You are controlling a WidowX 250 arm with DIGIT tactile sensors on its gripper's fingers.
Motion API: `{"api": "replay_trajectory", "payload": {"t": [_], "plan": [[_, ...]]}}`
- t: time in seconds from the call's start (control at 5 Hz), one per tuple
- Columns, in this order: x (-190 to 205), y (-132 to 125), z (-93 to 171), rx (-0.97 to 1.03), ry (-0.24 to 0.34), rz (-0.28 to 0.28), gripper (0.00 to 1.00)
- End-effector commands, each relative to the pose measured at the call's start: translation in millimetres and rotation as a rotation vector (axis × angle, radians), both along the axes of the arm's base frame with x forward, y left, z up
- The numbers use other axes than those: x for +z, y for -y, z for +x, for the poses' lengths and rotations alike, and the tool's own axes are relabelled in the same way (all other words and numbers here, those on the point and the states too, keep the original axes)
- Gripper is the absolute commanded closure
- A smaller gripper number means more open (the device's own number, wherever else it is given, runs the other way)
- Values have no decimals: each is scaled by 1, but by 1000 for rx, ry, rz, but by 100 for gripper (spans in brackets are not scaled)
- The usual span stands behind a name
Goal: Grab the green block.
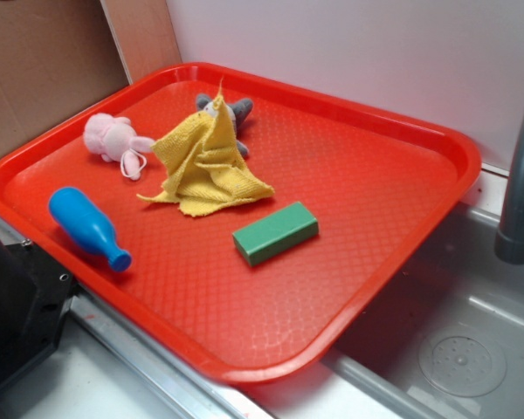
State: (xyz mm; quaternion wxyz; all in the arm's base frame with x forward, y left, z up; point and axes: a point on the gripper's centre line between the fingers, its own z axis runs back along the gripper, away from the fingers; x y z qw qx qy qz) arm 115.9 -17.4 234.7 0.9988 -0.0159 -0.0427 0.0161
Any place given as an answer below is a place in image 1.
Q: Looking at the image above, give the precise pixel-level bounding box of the yellow cloth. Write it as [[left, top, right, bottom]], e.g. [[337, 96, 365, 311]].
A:
[[138, 91, 274, 217]]

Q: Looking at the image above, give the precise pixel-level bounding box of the blue plastic bottle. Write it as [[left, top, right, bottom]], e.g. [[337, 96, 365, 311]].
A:
[[48, 187, 132, 272]]

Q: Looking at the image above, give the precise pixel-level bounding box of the green rectangular block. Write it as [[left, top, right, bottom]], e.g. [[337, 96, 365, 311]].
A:
[[232, 202, 320, 267]]

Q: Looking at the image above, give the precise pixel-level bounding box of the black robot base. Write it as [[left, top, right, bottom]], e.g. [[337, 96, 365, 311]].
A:
[[0, 240, 73, 391]]

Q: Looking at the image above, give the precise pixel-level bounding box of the grey toy sink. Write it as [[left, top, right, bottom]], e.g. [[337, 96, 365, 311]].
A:
[[0, 167, 524, 418]]

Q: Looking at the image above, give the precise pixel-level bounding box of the red plastic tray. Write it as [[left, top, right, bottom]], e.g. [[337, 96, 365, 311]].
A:
[[0, 64, 481, 384]]

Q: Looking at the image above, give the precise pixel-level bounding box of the grey plush toy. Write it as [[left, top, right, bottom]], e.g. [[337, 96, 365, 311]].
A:
[[195, 93, 253, 157]]

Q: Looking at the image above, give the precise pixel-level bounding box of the brown cardboard panel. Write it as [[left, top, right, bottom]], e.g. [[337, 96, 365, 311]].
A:
[[0, 1, 181, 158]]

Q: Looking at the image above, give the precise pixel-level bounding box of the pink plush bunny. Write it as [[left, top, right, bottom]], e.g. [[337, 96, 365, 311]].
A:
[[83, 113, 155, 181]]

